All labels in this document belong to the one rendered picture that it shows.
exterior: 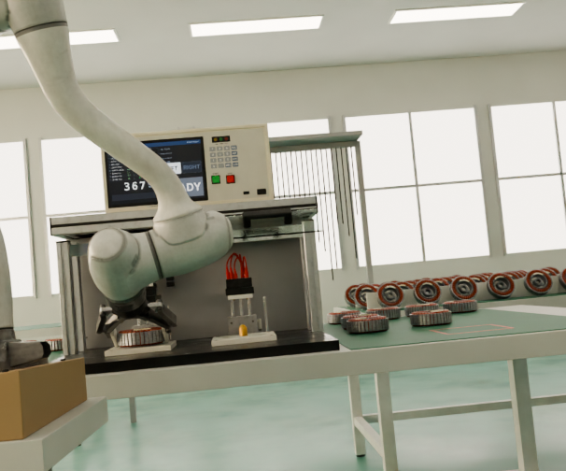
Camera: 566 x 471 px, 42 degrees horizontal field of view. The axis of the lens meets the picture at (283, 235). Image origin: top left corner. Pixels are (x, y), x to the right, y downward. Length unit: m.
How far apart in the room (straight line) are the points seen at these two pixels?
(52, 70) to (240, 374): 0.69
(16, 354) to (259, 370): 0.61
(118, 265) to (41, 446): 0.58
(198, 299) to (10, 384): 1.15
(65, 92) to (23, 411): 0.71
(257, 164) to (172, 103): 6.55
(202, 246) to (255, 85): 7.07
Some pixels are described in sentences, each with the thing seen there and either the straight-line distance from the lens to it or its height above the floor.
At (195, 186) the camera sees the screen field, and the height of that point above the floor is 1.17.
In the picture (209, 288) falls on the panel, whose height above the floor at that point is 0.90.
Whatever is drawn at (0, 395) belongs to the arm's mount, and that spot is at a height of 0.80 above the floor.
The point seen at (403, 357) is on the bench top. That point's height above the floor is 0.72.
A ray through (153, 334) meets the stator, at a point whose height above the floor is 0.81.
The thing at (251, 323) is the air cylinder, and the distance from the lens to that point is 1.89.
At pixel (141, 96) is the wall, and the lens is 8.51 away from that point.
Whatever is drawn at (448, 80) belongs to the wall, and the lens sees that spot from 8.84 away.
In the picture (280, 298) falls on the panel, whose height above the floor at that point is 0.86.
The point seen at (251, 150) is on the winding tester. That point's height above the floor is 1.25.
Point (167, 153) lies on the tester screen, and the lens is 1.93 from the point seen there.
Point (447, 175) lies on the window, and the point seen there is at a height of 1.95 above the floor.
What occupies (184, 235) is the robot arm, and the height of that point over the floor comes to 1.01.
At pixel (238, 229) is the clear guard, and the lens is 1.63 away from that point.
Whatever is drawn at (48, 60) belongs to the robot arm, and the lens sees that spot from 1.46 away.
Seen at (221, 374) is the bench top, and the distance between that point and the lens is 1.52.
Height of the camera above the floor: 0.90
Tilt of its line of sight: 4 degrees up
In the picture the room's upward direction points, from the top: 5 degrees counter-clockwise
